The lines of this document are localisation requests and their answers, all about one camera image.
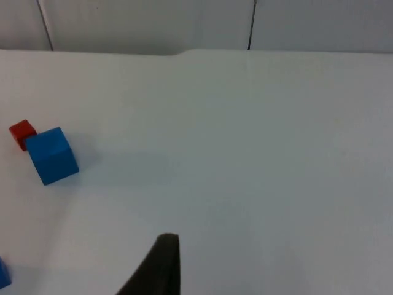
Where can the small red cube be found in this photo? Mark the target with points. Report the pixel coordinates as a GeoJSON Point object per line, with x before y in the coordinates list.
{"type": "Point", "coordinates": [21, 131]}

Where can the large blue cube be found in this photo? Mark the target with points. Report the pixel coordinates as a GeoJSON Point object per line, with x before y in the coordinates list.
{"type": "Point", "coordinates": [52, 156]}

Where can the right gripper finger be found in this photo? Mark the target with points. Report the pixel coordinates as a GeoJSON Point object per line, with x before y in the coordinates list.
{"type": "Point", "coordinates": [161, 270]}

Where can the blue block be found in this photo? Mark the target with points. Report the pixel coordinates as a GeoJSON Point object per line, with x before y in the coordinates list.
{"type": "Point", "coordinates": [3, 276]}

